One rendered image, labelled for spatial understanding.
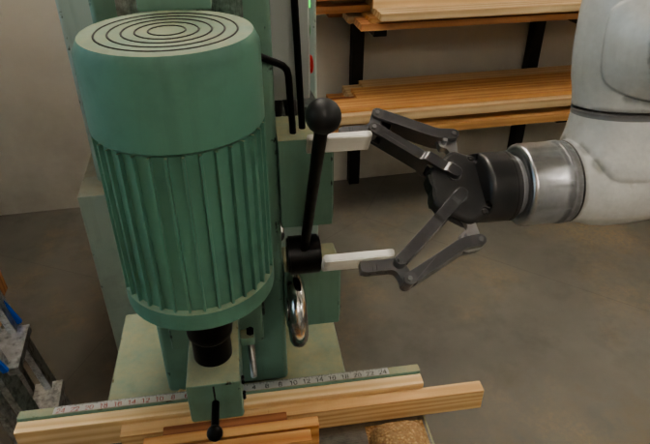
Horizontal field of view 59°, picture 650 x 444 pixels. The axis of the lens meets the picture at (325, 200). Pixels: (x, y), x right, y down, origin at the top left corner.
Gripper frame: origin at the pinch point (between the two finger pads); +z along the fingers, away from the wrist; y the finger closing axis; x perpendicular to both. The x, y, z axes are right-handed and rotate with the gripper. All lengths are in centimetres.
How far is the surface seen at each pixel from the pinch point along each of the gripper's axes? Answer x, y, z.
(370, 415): -38.8, -18.8, -7.9
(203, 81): 12.3, 6.4, 10.8
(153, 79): 13.2, 6.3, 14.9
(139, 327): -69, 6, 33
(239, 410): -28.4, -16.7, 11.3
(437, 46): -181, 168, -97
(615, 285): -181, 30, -150
